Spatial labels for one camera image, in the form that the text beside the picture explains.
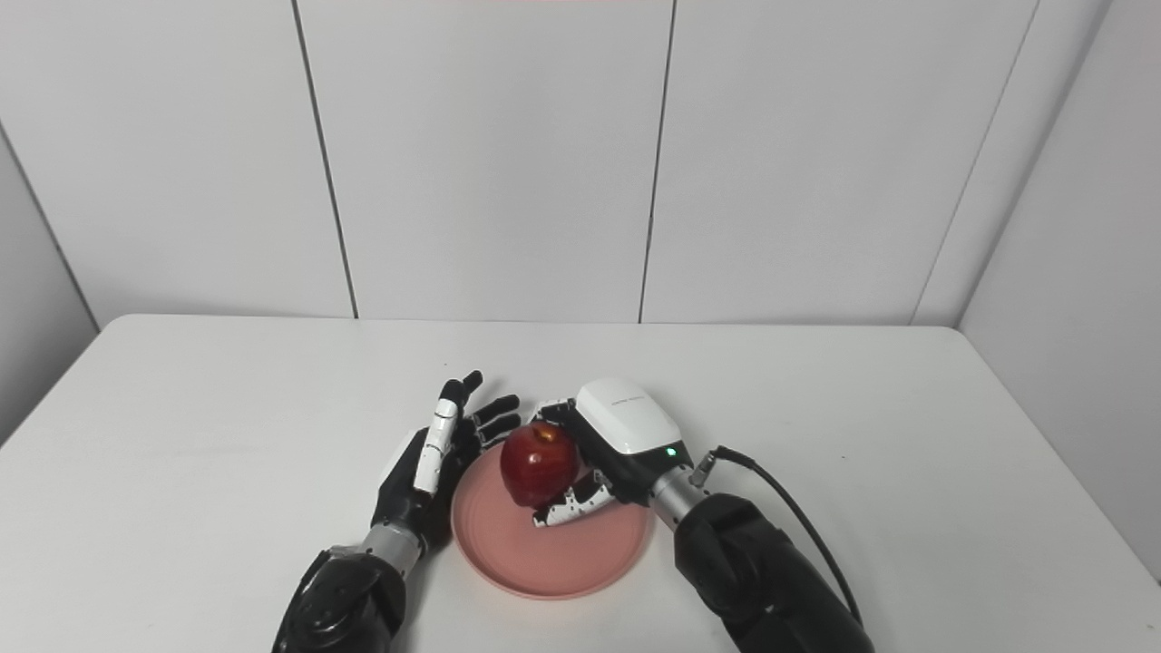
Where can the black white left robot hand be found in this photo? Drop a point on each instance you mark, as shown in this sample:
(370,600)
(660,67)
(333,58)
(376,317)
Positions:
(404,494)

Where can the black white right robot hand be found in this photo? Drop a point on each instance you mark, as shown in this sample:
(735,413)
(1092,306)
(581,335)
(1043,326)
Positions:
(626,426)

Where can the red apple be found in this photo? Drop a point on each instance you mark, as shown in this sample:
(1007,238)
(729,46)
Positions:
(540,467)

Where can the pink plastic plate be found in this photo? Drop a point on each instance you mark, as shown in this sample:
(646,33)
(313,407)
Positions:
(562,558)

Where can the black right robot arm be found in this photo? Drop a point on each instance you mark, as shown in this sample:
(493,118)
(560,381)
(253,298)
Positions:
(753,571)

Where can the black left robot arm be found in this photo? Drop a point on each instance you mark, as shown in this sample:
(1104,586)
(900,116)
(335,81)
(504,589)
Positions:
(345,599)

